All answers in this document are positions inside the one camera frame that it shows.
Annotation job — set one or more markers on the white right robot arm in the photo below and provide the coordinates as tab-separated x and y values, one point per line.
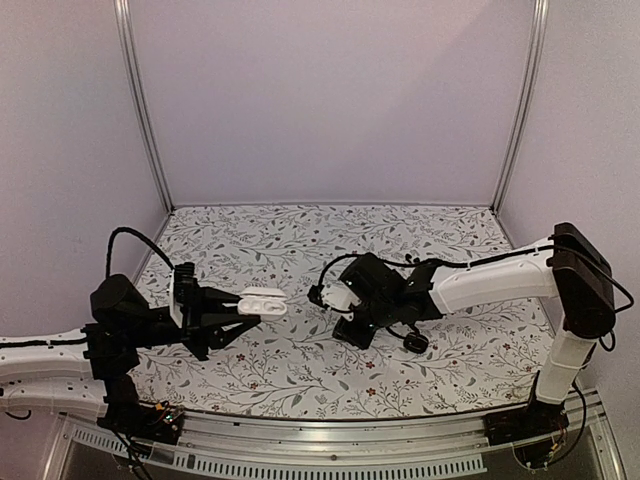
564	267

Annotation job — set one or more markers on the left aluminium frame post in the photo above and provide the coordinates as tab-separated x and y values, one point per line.
133	71

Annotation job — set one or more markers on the front aluminium rail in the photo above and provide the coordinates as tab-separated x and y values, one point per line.
220	446

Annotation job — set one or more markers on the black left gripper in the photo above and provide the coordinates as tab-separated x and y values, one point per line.
202	317

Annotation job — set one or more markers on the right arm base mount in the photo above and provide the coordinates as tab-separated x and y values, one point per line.
537	431

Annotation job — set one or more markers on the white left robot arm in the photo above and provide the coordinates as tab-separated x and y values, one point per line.
86	371

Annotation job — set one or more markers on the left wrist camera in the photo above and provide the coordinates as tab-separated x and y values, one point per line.
181	285

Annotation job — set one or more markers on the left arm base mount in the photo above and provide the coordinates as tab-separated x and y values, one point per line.
125	415

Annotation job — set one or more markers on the right aluminium frame post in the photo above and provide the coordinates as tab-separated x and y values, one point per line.
525	98

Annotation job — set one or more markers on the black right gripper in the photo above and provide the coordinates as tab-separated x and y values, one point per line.
361	339

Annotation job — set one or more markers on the floral patterned table mat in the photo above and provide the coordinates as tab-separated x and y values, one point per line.
482	357

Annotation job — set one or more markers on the aluminium frame post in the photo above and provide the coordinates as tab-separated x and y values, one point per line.
525	98
133	71

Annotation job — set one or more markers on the white earbud charging case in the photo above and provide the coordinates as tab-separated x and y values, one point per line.
269	303

